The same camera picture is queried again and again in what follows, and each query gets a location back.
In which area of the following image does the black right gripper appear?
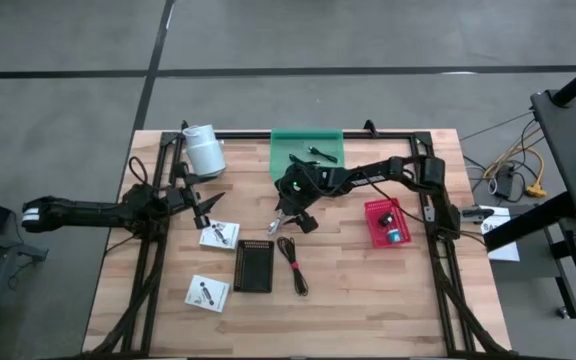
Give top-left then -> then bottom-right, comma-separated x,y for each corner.
269,167 -> 322,235

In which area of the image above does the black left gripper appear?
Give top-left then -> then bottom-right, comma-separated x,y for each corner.
165,185 -> 227,214

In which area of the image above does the short black usb cable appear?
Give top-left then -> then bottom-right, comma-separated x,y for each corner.
287,145 -> 340,167

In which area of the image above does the green plastic bin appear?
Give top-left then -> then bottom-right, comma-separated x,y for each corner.
269,127 -> 345,184

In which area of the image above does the white instruction booklet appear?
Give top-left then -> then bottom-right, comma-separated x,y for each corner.
183,273 -> 232,314
198,218 -> 242,251

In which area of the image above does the white cylindrical cup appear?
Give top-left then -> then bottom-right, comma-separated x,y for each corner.
181,123 -> 228,179

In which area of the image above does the black plastic basket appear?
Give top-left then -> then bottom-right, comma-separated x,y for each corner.
232,239 -> 275,294

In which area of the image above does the red plastic basket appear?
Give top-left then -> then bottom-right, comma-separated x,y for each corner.
364,197 -> 413,250

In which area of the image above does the black clamp device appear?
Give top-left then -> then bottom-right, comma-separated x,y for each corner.
460,204 -> 495,224

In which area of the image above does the black power box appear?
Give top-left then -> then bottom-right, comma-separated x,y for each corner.
493,164 -> 518,200

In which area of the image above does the white paper sheet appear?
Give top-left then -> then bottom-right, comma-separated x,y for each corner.
478,204 -> 522,263

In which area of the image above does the black desk support beam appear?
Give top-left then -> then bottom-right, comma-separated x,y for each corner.
482,192 -> 576,252

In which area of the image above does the dark grey side desk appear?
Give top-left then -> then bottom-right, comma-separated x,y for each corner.
530,88 -> 576,341

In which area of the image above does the black cable with red tie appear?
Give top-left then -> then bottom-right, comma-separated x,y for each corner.
276,236 -> 310,297

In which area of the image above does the black aluminium table frame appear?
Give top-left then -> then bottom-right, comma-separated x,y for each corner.
85,119 -> 514,359

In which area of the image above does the yellow extension cable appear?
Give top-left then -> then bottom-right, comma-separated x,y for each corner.
482,144 -> 549,199

